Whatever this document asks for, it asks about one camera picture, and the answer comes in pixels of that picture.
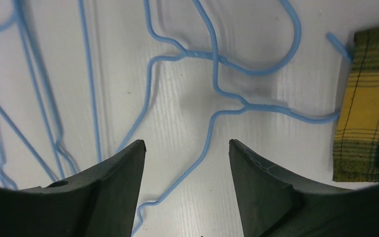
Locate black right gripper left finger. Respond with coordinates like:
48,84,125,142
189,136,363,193
0,140,146,237

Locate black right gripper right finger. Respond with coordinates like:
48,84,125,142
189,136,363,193
229,139,379,237

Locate yellow plaid shirt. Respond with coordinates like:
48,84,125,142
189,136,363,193
333,27,379,182

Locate blue wire hanger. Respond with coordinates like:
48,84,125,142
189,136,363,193
0,0,104,190
115,0,303,155
120,0,340,235
325,32,353,63

